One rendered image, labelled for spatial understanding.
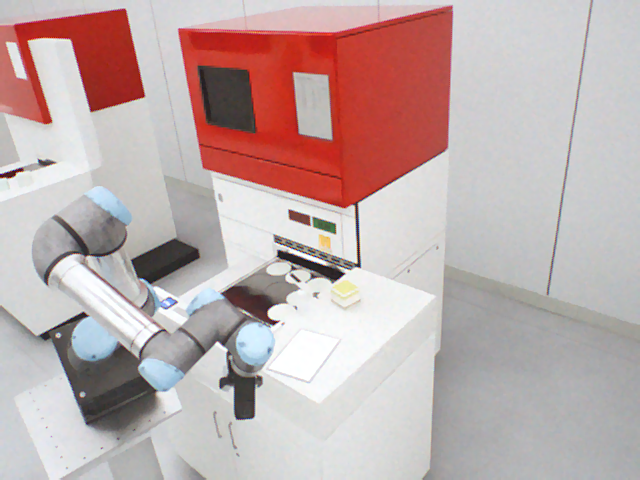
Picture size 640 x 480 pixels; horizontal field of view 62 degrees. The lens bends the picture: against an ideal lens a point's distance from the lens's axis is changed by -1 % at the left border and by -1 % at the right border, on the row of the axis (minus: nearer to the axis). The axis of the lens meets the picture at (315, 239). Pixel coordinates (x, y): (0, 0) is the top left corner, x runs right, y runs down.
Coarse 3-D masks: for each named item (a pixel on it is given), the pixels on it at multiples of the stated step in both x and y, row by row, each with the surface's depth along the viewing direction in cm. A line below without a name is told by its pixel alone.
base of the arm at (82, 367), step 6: (72, 348) 156; (72, 354) 156; (114, 354) 160; (72, 360) 157; (78, 360) 155; (108, 360) 158; (114, 360) 162; (78, 366) 157; (84, 366) 156; (90, 366) 156; (96, 366) 157; (102, 366) 158; (108, 366) 161; (84, 372) 159; (90, 372) 159; (96, 372) 160
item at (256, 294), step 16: (256, 272) 218; (288, 272) 216; (240, 288) 209; (256, 288) 208; (272, 288) 207; (288, 288) 206; (240, 304) 199; (256, 304) 198; (272, 304) 197; (288, 304) 197; (272, 320) 189
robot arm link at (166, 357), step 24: (48, 240) 112; (72, 240) 114; (48, 264) 110; (72, 264) 111; (72, 288) 108; (96, 288) 108; (96, 312) 106; (120, 312) 105; (144, 312) 108; (120, 336) 104; (144, 336) 102; (168, 336) 104; (192, 336) 103; (144, 360) 101; (168, 360) 100; (192, 360) 103; (168, 384) 100
